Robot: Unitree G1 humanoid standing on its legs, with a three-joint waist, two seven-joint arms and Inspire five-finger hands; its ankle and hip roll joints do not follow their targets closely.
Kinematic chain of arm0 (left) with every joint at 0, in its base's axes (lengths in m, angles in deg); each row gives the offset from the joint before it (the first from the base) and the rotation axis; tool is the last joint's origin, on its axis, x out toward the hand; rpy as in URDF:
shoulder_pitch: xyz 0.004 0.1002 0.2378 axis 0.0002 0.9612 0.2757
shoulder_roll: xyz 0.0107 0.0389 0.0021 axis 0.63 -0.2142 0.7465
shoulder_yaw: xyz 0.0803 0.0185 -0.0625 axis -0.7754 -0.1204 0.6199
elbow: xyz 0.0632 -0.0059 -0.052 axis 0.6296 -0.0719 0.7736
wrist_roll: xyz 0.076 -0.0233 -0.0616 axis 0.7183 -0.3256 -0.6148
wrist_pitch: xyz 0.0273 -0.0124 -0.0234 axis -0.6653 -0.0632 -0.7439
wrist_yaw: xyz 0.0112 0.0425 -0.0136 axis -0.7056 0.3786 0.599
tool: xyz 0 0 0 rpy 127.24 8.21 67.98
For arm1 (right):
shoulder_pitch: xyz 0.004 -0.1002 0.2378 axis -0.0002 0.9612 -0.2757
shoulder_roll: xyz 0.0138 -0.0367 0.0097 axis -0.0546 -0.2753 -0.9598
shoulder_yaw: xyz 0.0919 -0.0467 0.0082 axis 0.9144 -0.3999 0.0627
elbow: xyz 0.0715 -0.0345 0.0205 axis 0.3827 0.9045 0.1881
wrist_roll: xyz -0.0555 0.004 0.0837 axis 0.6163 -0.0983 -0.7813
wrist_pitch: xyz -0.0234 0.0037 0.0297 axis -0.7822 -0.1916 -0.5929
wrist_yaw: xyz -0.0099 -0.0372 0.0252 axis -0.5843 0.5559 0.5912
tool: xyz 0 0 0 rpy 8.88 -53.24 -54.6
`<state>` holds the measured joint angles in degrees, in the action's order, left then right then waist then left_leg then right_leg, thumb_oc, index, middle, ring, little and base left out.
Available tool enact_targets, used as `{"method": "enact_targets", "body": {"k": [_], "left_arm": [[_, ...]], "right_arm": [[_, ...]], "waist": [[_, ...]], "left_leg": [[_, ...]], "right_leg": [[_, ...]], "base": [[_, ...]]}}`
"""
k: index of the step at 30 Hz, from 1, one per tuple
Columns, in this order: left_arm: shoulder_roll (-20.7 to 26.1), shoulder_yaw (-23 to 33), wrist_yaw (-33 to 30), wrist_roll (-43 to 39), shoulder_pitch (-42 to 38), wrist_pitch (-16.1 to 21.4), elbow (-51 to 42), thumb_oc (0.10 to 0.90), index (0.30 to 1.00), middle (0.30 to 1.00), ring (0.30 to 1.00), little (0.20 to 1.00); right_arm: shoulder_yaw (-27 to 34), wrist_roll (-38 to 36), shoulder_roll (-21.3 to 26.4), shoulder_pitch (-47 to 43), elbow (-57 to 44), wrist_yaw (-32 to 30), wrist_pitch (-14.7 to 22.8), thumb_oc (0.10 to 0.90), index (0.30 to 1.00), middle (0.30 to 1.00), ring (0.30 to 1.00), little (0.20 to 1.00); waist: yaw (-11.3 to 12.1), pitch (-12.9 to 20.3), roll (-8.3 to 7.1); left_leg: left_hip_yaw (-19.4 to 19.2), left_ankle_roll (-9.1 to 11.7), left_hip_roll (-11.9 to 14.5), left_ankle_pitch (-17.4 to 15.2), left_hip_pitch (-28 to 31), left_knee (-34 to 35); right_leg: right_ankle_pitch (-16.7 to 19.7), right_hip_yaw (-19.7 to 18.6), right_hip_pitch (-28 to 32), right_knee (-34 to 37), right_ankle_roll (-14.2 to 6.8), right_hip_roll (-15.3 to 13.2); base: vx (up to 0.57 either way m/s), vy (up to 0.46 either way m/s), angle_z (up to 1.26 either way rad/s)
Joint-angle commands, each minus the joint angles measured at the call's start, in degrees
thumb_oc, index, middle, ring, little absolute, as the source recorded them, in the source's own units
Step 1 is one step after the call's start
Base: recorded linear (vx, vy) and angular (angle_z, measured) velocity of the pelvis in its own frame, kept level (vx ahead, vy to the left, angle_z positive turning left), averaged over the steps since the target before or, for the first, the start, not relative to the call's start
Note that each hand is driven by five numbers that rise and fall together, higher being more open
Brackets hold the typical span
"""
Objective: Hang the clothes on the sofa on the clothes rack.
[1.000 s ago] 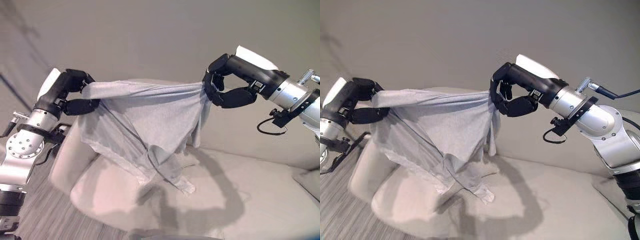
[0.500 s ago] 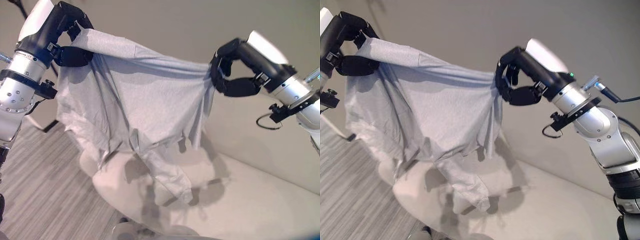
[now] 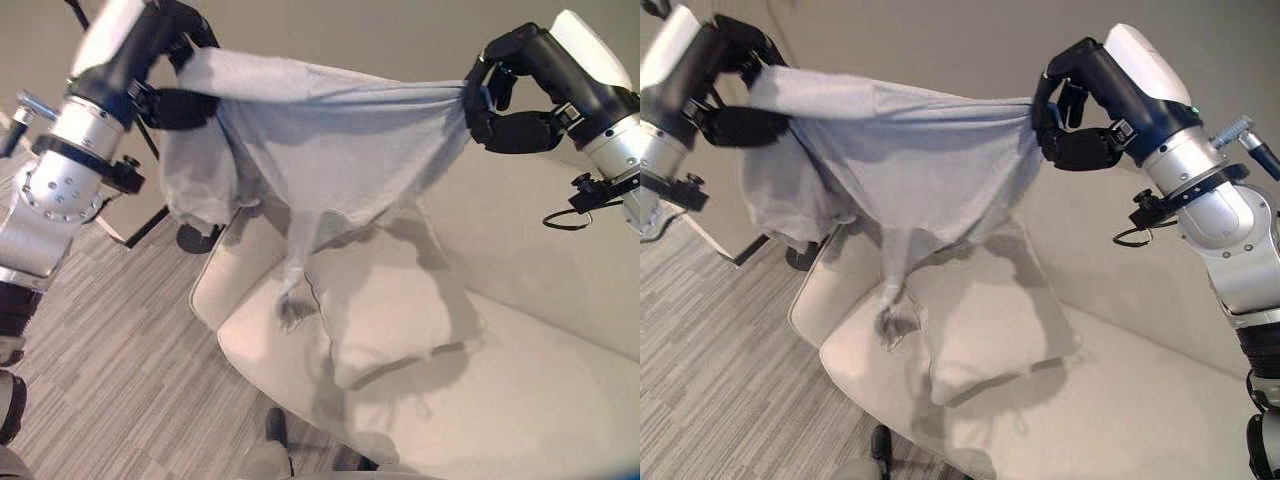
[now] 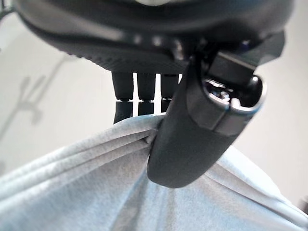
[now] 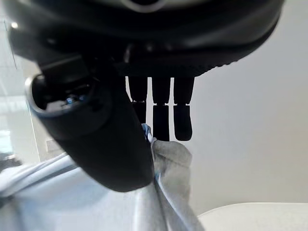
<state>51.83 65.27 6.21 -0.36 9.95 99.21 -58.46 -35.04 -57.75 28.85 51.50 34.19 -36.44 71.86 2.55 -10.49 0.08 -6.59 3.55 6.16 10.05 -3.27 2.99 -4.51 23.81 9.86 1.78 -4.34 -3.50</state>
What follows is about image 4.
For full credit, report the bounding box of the light blue garment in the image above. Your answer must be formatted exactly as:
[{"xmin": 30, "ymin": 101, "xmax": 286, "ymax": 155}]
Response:
[{"xmin": 0, "ymin": 113, "xmax": 308, "ymax": 231}]

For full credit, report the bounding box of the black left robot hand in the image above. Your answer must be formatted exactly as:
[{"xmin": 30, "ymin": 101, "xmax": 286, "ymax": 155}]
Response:
[{"xmin": 11, "ymin": 0, "xmax": 297, "ymax": 189}]

